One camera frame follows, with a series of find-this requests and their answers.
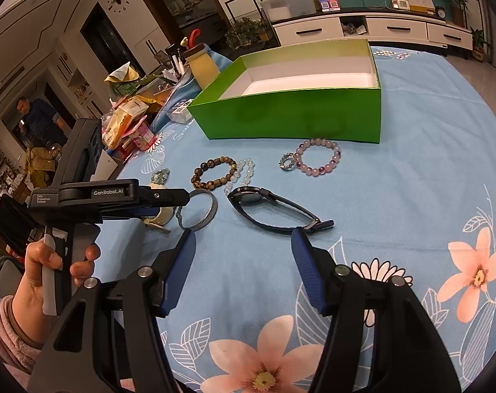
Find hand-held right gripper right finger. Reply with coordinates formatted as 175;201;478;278
291;227;462;393

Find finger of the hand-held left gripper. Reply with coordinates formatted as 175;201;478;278
138;187;190;210
103;208;161;219

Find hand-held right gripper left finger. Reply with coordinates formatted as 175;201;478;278
27;229;197;393

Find white wristwatch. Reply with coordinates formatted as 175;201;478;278
143;182;179;236

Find thin grey bangle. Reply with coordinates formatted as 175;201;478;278
176;189;219;231

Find brown bead bracelet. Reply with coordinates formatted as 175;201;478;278
191;156;238;191

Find black wristwatch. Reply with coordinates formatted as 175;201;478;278
227;186;335;232

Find clear crystal bead bracelet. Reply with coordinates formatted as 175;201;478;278
222;158;256;195

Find small silver chain ring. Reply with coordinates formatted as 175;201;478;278
279;151;298;172

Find green cardboard box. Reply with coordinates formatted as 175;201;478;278
186;39;383;144

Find person's left forearm pink sleeve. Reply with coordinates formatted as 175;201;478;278
0;295;44;374

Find person's left hand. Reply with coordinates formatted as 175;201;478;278
10;239;102;348

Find yellow jacket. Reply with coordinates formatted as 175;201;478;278
25;145;64;189

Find pink drink cup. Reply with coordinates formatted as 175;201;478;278
131;125;156;152

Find small white plastic box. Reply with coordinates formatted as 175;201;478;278
166;99;195;123

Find snack packet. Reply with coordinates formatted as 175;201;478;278
101;82;162;150

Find blue floral tablecloth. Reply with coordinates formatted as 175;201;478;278
92;45;496;393

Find olive paper wrapper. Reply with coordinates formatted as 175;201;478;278
105;61;140;84

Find pens in holder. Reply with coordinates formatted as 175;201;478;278
164;45;187;78

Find bushy green floor plant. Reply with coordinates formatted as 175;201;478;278
224;17;269;50

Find clear plastic storage bin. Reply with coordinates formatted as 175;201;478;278
259;0;316;21

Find white tv cabinet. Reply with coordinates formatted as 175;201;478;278
270;6;474;60

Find small potted plant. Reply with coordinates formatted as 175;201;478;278
469;28;492;63

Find flat yellow box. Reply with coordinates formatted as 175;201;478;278
404;0;435;13

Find tall potted plant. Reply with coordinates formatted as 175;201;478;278
440;0;470;27

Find purple bead bracelet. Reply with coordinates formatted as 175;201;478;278
293;138;342;177

